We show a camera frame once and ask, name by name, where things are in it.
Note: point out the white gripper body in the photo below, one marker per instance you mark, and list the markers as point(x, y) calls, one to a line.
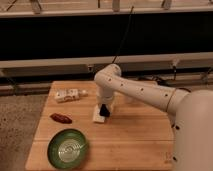
point(105, 98)

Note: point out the black eraser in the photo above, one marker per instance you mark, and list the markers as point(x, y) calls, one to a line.
point(104, 111)

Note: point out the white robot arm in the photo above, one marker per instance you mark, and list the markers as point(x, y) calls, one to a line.
point(190, 114)

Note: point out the white plastic bottle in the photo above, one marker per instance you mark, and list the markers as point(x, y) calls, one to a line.
point(65, 95)

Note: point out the wooden cutting board table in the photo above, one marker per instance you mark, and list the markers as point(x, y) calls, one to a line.
point(136, 137)

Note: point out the dark red chili pepper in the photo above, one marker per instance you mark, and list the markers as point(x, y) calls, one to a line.
point(61, 118)

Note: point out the green glass bowl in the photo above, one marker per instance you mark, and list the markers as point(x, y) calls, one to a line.
point(67, 149)

